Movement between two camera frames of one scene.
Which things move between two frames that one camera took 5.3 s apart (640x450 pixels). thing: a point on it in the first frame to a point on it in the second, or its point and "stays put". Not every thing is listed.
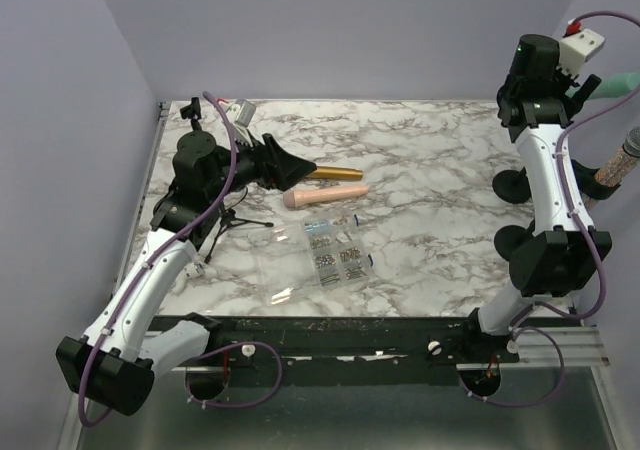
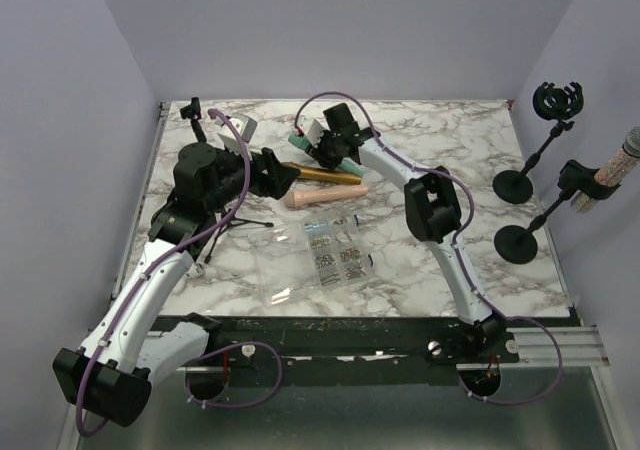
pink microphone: x=300 y=196 stays put
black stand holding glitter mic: x=507 y=236 stays put
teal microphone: x=615 y=85 to x=299 y=141
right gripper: x=566 y=81 to x=330 y=164
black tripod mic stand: x=228 y=218 stays put
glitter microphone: x=613 y=172 stays put
